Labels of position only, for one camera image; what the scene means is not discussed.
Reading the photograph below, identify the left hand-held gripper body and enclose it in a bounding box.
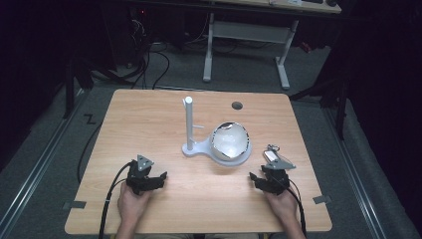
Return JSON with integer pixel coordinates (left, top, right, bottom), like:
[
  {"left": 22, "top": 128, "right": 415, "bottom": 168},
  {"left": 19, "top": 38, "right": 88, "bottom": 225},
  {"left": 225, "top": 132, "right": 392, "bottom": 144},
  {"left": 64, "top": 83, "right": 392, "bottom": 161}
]
[{"left": 125, "top": 154, "right": 155, "bottom": 196}]

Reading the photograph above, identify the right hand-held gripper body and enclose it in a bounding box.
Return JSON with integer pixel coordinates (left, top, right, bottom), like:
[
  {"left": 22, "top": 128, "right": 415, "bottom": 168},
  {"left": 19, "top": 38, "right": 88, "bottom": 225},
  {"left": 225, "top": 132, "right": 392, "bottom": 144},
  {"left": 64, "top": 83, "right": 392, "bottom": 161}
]
[{"left": 260, "top": 158, "right": 297, "bottom": 196}]

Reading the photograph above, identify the person's left hand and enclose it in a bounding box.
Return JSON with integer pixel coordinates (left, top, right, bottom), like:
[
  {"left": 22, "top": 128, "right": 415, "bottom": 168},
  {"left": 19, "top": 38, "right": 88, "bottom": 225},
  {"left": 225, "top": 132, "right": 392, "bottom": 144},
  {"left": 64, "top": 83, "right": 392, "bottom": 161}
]
[{"left": 116, "top": 181, "right": 154, "bottom": 231}]

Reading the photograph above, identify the white and silver bowl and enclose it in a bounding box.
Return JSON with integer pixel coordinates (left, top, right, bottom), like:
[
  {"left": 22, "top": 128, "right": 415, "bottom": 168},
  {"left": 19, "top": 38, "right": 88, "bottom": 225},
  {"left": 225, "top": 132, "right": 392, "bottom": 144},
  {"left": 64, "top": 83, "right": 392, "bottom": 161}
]
[{"left": 209, "top": 120, "right": 250, "bottom": 163}]

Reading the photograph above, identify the grey tape piece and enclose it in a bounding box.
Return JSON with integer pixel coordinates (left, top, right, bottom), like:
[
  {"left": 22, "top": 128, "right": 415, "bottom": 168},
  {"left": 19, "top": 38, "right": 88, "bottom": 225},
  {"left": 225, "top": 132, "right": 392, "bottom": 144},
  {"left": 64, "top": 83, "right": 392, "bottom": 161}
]
[
  {"left": 62, "top": 200, "right": 88, "bottom": 210},
  {"left": 312, "top": 194, "right": 332, "bottom": 205}
]

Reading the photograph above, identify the white stand with hook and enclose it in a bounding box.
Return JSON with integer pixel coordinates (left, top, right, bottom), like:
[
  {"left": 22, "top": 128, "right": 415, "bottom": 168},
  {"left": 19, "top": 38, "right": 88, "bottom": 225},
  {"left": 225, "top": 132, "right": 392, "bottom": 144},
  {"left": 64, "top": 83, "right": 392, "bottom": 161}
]
[{"left": 181, "top": 96, "right": 253, "bottom": 168}]

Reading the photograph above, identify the black metal stand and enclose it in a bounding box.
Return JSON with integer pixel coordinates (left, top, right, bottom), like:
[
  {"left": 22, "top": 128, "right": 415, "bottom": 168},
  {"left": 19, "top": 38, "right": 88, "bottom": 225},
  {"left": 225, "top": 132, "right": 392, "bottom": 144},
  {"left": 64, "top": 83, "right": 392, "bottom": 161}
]
[
  {"left": 289, "top": 74, "right": 350, "bottom": 141},
  {"left": 62, "top": 54, "right": 96, "bottom": 120}
]

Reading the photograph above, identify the dark computer tower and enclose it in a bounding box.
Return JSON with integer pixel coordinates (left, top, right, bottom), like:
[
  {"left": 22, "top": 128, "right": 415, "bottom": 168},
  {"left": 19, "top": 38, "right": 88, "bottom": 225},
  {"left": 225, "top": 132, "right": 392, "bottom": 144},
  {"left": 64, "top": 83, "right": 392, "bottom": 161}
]
[{"left": 99, "top": 5, "right": 151, "bottom": 68}]

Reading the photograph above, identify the white-legged wooden desk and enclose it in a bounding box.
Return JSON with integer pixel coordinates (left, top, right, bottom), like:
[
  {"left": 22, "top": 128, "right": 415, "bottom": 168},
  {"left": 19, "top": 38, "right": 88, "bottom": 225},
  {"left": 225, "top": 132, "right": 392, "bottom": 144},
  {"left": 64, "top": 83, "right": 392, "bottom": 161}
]
[{"left": 201, "top": 0, "right": 342, "bottom": 92}]

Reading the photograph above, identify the white key fob with ring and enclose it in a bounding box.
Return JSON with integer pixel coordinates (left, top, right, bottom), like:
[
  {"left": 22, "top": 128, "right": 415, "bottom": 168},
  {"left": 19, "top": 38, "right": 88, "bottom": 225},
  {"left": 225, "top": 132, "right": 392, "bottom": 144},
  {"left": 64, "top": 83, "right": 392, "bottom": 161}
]
[{"left": 263, "top": 143, "right": 281, "bottom": 163}]

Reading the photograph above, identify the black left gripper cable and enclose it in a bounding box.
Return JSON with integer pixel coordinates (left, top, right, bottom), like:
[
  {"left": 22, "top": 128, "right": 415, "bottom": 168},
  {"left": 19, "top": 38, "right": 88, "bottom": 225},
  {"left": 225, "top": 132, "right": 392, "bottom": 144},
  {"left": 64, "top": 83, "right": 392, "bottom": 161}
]
[
  {"left": 106, "top": 177, "right": 129, "bottom": 204},
  {"left": 98, "top": 160, "right": 134, "bottom": 239}
]

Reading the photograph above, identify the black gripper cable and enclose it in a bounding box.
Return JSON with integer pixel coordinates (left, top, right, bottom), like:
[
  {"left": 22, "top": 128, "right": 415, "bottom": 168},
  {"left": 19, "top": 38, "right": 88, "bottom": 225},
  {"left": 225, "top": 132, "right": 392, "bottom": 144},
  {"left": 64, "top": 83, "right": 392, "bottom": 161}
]
[
  {"left": 286, "top": 178, "right": 308, "bottom": 239},
  {"left": 106, "top": 177, "right": 129, "bottom": 204},
  {"left": 98, "top": 160, "right": 134, "bottom": 239}
]

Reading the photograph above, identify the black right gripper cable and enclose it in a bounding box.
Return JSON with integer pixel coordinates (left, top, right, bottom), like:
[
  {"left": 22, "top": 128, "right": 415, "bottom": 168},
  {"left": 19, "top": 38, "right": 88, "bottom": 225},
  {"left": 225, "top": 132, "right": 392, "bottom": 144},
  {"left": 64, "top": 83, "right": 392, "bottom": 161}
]
[{"left": 286, "top": 178, "right": 308, "bottom": 239}]

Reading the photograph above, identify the metal floor rail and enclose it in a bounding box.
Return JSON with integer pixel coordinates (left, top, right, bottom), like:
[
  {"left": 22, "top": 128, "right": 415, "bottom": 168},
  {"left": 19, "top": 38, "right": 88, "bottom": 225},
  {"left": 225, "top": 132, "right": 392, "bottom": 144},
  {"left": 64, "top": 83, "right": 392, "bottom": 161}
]
[
  {"left": 0, "top": 89, "right": 90, "bottom": 239},
  {"left": 321, "top": 105, "right": 388, "bottom": 239}
]

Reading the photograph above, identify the bundle of black floor cables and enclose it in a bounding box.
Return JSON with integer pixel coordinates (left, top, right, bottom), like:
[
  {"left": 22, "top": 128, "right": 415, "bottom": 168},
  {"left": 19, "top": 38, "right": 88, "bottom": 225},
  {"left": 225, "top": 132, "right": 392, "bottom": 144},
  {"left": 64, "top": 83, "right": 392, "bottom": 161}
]
[{"left": 99, "top": 41, "right": 171, "bottom": 91}]

